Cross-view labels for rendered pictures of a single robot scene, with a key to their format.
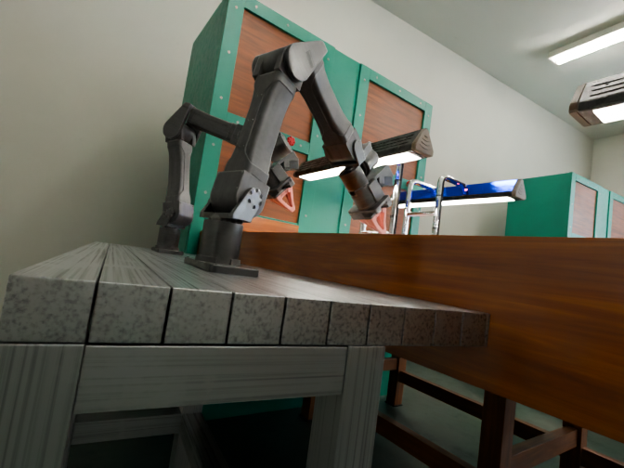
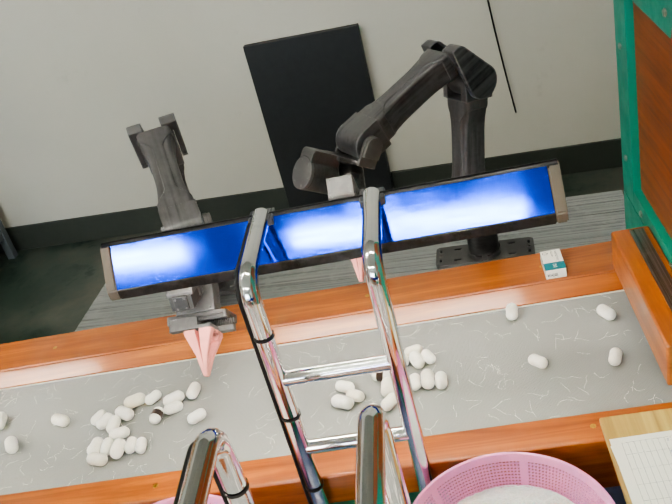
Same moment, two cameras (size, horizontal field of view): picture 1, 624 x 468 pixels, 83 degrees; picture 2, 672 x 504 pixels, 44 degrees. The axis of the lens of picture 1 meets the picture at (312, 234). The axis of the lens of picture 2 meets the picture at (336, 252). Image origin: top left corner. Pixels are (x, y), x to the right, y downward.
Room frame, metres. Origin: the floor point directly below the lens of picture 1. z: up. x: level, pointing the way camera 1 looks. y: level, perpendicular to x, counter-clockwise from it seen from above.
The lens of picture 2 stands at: (1.88, -0.79, 1.60)
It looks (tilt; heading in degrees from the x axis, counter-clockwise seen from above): 30 degrees down; 135
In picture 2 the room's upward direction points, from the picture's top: 15 degrees counter-clockwise
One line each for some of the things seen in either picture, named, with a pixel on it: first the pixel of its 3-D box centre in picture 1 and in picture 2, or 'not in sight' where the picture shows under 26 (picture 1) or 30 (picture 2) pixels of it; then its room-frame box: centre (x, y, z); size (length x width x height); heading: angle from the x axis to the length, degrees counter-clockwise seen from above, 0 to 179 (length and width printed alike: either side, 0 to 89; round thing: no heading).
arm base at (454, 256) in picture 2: (168, 240); (482, 239); (1.09, 0.44, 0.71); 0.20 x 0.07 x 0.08; 29
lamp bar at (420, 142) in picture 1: (351, 159); (325, 226); (1.19, -0.10, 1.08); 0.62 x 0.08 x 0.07; 35
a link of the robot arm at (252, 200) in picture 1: (230, 205); not in sight; (0.57, 0.14, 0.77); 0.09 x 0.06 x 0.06; 53
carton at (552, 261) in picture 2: not in sight; (553, 264); (1.31, 0.31, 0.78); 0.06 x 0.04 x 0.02; 125
